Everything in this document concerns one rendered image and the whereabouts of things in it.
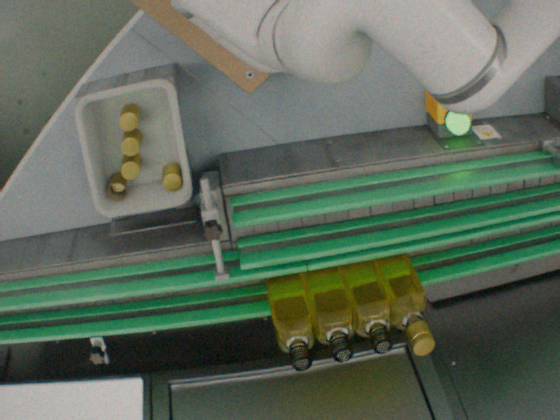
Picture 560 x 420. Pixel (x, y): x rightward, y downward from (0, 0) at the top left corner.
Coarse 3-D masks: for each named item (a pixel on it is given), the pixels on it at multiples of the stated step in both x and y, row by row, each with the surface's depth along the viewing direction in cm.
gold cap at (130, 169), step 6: (126, 156) 115; (132, 156) 114; (138, 156) 115; (126, 162) 112; (132, 162) 112; (138, 162) 114; (126, 168) 113; (132, 168) 113; (138, 168) 113; (126, 174) 113; (132, 174) 113; (138, 174) 114
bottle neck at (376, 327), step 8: (376, 320) 98; (368, 328) 98; (376, 328) 97; (384, 328) 97; (376, 336) 95; (384, 336) 95; (376, 344) 94; (384, 344) 97; (392, 344) 95; (376, 352) 95; (384, 352) 95
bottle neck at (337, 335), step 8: (336, 328) 98; (328, 336) 98; (336, 336) 97; (344, 336) 96; (336, 344) 95; (344, 344) 95; (336, 352) 94; (344, 352) 97; (352, 352) 95; (336, 360) 95; (344, 360) 95
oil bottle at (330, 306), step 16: (304, 272) 109; (320, 272) 109; (336, 272) 108; (320, 288) 105; (336, 288) 104; (320, 304) 101; (336, 304) 101; (320, 320) 99; (336, 320) 98; (352, 320) 99; (320, 336) 100; (352, 336) 100
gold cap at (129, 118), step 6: (126, 108) 110; (132, 108) 110; (138, 108) 112; (120, 114) 110; (126, 114) 108; (132, 114) 108; (138, 114) 110; (120, 120) 108; (126, 120) 109; (132, 120) 109; (138, 120) 109; (120, 126) 109; (126, 126) 109; (132, 126) 109
